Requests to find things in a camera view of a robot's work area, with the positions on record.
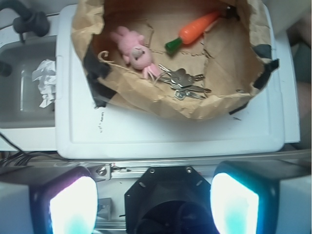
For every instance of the brown paper bag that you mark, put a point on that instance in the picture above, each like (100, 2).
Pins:
(176, 59)

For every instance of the grey plastic bin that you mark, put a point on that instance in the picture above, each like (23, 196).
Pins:
(20, 97)

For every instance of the orange toy carrot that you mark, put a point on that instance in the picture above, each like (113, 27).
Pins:
(192, 31)

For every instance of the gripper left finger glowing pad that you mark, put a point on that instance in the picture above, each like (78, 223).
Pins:
(47, 200)

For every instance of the silver key bunch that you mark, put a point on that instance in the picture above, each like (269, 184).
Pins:
(183, 83)

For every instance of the black clamp knob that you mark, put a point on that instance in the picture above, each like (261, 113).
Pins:
(28, 20)

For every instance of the black octagonal mount plate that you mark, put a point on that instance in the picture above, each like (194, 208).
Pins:
(169, 200)

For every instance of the crumpled white paper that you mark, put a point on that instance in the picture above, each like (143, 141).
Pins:
(45, 74)

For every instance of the pink plush bunny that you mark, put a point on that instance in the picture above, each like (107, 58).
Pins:
(131, 44)

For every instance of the white plastic bin lid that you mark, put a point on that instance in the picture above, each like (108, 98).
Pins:
(84, 131)

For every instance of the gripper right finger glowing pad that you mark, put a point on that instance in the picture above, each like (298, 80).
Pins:
(262, 197)

